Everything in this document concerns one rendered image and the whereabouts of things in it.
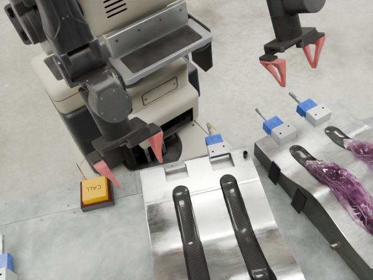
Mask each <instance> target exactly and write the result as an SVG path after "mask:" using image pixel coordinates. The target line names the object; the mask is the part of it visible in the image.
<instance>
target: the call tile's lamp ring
mask: <svg viewBox="0 0 373 280"><path fill-rule="evenodd" d="M106 178H107V177H106ZM108 191H109V199H108V200H105V201H100V202H96V203H91V204H86V205H83V201H82V182H80V208H86V207H90V206H95V205H98V204H103V203H108V202H112V190H111V182H110V179H108Z"/></svg>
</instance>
